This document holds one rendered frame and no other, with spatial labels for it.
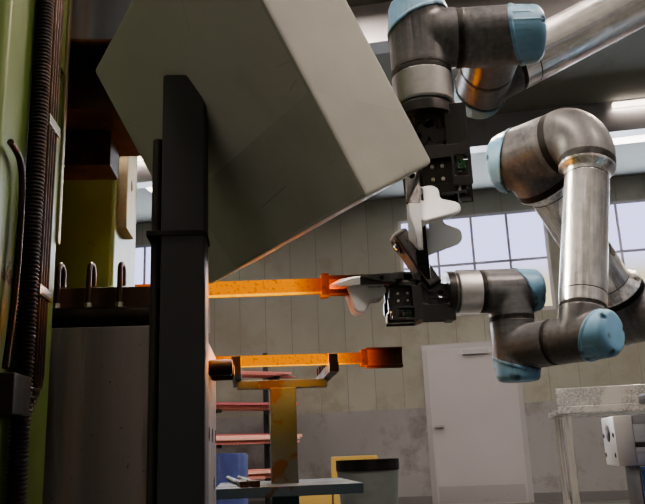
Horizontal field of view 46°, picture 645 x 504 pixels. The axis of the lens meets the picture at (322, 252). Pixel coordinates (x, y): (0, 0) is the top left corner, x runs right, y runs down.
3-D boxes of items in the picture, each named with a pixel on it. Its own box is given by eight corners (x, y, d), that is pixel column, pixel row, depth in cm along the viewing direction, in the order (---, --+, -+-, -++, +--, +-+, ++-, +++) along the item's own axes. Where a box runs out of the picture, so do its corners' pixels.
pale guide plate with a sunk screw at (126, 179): (133, 239, 164) (135, 165, 168) (126, 227, 155) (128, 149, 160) (124, 239, 164) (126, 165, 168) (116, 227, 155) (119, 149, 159)
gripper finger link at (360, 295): (333, 311, 125) (388, 310, 126) (331, 275, 127) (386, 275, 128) (330, 314, 128) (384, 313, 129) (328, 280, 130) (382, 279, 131)
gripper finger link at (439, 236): (465, 276, 97) (459, 207, 93) (418, 279, 98) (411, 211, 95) (464, 266, 100) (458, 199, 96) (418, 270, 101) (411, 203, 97)
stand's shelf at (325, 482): (340, 486, 193) (340, 477, 194) (364, 493, 155) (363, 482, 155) (220, 491, 190) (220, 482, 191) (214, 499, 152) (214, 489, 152)
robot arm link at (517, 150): (674, 351, 152) (535, 133, 135) (605, 360, 163) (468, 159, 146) (686, 310, 159) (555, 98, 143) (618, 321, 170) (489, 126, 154)
